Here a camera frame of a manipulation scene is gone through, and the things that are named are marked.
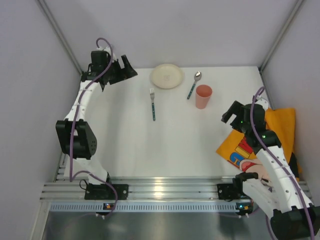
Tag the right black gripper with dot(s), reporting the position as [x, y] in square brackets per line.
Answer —
[235, 116]

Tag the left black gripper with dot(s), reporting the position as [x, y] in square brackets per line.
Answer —
[118, 72]

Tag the orange Mickey Mouse placemat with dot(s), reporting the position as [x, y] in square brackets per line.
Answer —
[235, 149]

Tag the pink plastic cup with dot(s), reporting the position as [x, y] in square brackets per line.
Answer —
[202, 96]

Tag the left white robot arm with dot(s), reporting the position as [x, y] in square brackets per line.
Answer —
[76, 137]

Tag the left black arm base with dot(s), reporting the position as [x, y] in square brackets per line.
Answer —
[104, 192]

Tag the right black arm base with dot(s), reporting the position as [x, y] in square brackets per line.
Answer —
[228, 193]

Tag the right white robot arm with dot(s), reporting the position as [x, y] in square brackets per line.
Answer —
[291, 213]

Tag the cream round plate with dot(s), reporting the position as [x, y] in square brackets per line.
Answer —
[167, 76]

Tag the fork with teal handle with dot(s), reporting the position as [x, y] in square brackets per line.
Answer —
[152, 97]

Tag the spoon with teal handle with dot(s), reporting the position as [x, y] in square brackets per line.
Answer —
[197, 77]

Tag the aluminium mounting rail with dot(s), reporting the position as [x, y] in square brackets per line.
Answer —
[143, 189]

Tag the perforated grey cable duct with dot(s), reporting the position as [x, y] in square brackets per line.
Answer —
[152, 207]

